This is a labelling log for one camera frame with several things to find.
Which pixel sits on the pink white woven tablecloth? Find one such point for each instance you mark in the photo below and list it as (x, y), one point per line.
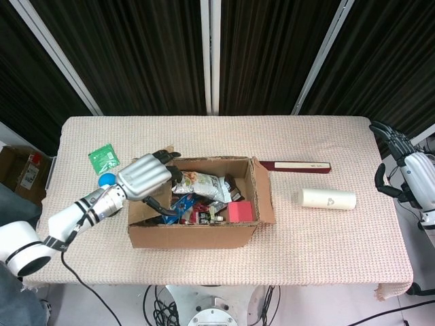
(217, 268)

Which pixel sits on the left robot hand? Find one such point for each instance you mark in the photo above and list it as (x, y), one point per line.
(144, 176)

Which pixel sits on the red snack packet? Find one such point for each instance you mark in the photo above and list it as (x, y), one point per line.
(200, 208)

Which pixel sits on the pink red small box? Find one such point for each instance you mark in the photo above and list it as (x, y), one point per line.
(241, 211)

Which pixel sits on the blue snack packet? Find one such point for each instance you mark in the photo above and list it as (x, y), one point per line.
(183, 203)

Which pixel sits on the black stand foot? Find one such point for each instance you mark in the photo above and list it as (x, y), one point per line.
(419, 290)

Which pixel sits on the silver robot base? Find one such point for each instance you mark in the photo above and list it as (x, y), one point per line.
(212, 312)

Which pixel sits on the black pleated curtain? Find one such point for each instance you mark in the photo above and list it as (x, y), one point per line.
(142, 51)

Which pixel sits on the white slanted frame pole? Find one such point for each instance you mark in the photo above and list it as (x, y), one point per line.
(321, 57)
(61, 61)

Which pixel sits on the cardboard box with stickers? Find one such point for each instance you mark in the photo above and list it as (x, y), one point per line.
(20, 166)

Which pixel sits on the person's blue jeans leg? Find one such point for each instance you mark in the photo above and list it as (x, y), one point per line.
(17, 299)

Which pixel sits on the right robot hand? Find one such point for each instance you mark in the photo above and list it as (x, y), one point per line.
(419, 173)

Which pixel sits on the brown cardboard box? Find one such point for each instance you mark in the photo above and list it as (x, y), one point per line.
(190, 236)

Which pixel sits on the dark brown snack packet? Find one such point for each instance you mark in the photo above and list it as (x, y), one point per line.
(234, 190)

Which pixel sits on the red and cream long case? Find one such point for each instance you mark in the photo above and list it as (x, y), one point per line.
(295, 167)

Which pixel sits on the green packet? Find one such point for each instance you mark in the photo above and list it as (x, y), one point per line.
(103, 158)

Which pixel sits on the white cylindrical bottle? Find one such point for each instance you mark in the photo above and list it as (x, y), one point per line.
(324, 198)

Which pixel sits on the blue ball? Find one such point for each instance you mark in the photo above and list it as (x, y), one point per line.
(106, 179)

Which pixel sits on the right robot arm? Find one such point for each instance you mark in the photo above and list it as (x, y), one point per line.
(429, 220)

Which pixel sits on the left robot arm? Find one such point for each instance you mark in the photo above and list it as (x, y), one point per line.
(30, 244)

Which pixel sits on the white vertical frame pole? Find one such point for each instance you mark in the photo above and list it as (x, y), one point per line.
(210, 57)

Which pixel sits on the silver nut snack bag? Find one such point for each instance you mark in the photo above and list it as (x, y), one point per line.
(200, 188)

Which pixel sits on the dark labelled bottle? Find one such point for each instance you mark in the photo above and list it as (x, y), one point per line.
(209, 219)

